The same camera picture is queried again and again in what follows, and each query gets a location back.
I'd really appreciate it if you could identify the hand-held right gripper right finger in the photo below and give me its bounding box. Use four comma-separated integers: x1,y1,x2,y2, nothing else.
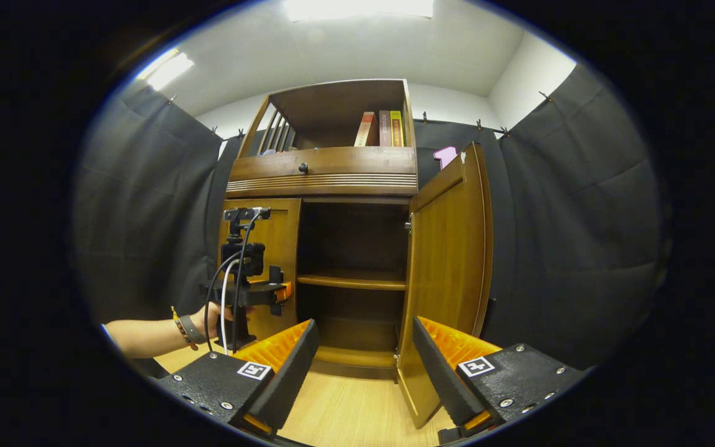
411,316,586,445

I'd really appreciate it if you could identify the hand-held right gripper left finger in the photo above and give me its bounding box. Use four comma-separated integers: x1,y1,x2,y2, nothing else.
156,318,320,440

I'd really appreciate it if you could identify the wooden cabinet door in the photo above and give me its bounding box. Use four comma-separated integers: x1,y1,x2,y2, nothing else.
218,199,302,342
397,142,495,430

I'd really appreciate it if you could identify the wooden double-door shoe cabinet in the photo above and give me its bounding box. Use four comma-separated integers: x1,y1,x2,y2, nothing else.
217,78,495,430

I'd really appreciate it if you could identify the black wristband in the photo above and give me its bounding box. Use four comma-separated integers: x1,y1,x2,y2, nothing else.
179,315,207,345

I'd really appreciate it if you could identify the wooden inner shelf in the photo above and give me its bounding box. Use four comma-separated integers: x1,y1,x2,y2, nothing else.
297,271,408,291

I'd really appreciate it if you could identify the wooden drawer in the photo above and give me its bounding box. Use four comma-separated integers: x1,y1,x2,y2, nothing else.
229,147,418,182

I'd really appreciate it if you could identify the red and white book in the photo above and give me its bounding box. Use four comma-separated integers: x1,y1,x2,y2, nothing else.
355,111,379,147

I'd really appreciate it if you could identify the black backdrop cloth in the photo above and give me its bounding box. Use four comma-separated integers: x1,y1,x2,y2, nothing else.
72,62,672,373

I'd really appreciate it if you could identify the small ceiling light panel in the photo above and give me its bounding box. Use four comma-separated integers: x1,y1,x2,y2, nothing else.
137,48,196,92

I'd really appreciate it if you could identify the large ceiling light panel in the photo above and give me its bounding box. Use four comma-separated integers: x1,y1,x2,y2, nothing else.
283,0,436,22

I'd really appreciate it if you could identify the black left door handle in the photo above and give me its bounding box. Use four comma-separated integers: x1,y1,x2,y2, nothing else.
269,266,284,316

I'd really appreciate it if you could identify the white cable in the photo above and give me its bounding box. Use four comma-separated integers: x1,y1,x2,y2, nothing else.
220,258,243,356

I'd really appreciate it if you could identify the black cable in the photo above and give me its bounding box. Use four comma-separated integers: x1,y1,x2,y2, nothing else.
204,214,262,353

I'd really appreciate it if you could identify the beaded bracelet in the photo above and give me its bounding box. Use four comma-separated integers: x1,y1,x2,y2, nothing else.
170,305,199,351

